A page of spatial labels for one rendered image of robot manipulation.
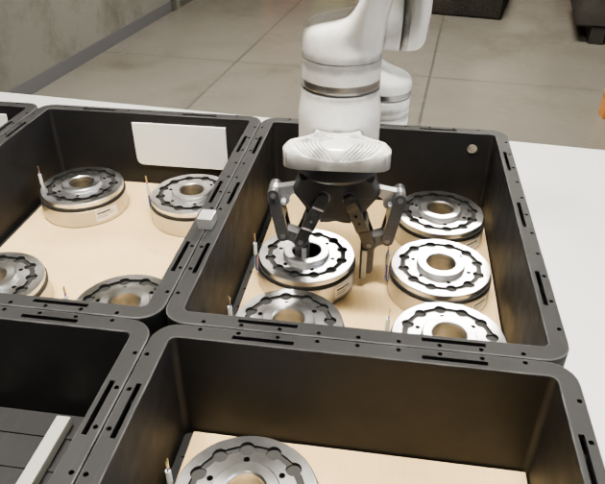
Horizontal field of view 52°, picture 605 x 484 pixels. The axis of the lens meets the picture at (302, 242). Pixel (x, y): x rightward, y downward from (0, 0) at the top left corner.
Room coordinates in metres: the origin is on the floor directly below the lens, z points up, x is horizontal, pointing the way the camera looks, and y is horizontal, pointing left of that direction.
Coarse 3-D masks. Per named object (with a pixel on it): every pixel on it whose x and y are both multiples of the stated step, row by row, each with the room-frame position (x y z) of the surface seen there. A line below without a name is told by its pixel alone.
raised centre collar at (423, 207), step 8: (432, 200) 0.65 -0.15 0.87; (440, 200) 0.65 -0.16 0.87; (448, 200) 0.65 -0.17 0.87; (424, 208) 0.63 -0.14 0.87; (448, 208) 0.64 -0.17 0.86; (456, 208) 0.63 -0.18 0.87; (424, 216) 0.62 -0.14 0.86; (432, 216) 0.61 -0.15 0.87; (440, 216) 0.61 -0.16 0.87; (448, 216) 0.61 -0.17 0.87; (456, 216) 0.61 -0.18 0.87
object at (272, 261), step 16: (272, 240) 0.57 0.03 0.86; (336, 240) 0.57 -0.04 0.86; (272, 256) 0.54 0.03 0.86; (336, 256) 0.54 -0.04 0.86; (352, 256) 0.54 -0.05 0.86; (272, 272) 0.51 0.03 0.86; (288, 272) 0.51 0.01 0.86; (304, 272) 0.51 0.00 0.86; (320, 272) 0.51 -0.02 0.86; (336, 272) 0.51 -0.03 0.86
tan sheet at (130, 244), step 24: (144, 192) 0.73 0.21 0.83; (120, 216) 0.67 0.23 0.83; (144, 216) 0.67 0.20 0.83; (24, 240) 0.62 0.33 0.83; (48, 240) 0.62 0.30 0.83; (72, 240) 0.62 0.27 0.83; (96, 240) 0.62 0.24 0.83; (120, 240) 0.62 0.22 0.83; (144, 240) 0.62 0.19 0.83; (168, 240) 0.62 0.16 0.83; (48, 264) 0.57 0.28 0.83; (72, 264) 0.57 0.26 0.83; (96, 264) 0.57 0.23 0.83; (120, 264) 0.57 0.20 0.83; (144, 264) 0.57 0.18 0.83; (168, 264) 0.57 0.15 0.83; (72, 288) 0.53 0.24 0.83
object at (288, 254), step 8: (312, 240) 0.56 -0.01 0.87; (320, 240) 0.56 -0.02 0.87; (288, 248) 0.55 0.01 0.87; (320, 248) 0.55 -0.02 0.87; (328, 248) 0.55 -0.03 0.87; (288, 256) 0.53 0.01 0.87; (296, 256) 0.53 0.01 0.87; (320, 256) 0.53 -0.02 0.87; (328, 256) 0.54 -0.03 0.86; (296, 264) 0.52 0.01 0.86; (304, 264) 0.52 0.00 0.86; (312, 264) 0.52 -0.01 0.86; (320, 264) 0.52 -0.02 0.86
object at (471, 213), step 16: (432, 192) 0.68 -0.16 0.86; (448, 192) 0.68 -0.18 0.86; (416, 208) 0.64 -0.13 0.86; (464, 208) 0.64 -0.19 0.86; (480, 208) 0.64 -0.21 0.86; (416, 224) 0.60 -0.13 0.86; (432, 224) 0.60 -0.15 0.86; (448, 224) 0.60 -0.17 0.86; (464, 224) 0.60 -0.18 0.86; (480, 224) 0.60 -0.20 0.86
